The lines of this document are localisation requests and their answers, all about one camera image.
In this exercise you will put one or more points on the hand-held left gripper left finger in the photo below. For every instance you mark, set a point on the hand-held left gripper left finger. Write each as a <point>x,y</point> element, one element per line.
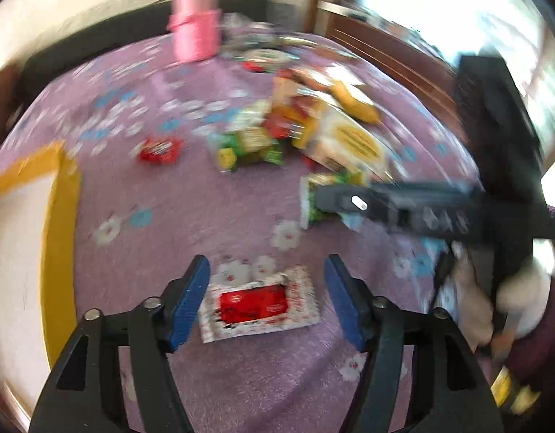
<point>189,297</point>

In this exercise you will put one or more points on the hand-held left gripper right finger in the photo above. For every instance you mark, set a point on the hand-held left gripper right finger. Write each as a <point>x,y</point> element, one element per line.
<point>342,297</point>

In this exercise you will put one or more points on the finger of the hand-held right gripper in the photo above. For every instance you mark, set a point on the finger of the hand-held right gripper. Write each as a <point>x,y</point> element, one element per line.
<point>394,207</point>

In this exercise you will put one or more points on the red and white snack packet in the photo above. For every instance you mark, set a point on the red and white snack packet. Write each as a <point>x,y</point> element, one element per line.
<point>254,306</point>

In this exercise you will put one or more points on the white box with yellow label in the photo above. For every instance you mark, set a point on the white box with yellow label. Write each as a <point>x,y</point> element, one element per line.
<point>349,140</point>

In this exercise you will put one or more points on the green and white snack packet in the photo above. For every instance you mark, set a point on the green and white snack packet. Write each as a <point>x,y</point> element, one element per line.
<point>309,209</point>

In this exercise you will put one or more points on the yellow-rimmed white tray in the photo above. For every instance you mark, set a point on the yellow-rimmed white tray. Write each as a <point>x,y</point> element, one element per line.
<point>61,234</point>

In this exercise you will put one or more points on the pile of colourful snack packets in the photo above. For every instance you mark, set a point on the pile of colourful snack packets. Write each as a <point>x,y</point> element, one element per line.
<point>259,137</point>

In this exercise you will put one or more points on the person's right hand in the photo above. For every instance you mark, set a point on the person's right hand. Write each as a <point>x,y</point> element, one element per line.
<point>473,306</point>

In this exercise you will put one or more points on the purple floral tablecloth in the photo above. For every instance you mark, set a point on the purple floral tablecloth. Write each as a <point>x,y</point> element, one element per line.
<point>169,216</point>

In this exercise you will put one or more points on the yellow bread packet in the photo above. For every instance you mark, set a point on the yellow bread packet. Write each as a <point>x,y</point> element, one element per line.
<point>354,99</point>

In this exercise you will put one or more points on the small red snack packet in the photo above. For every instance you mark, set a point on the small red snack packet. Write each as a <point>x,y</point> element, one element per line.
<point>160,151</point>

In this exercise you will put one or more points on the yellow and black object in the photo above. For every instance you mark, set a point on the yellow and black object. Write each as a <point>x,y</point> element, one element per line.
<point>511,390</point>

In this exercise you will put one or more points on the pink bottle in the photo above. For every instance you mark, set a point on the pink bottle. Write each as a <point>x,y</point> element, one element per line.
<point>194,27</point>

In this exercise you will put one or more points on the black sofa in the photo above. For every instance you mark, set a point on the black sofa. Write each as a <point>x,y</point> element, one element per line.
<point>79,49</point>

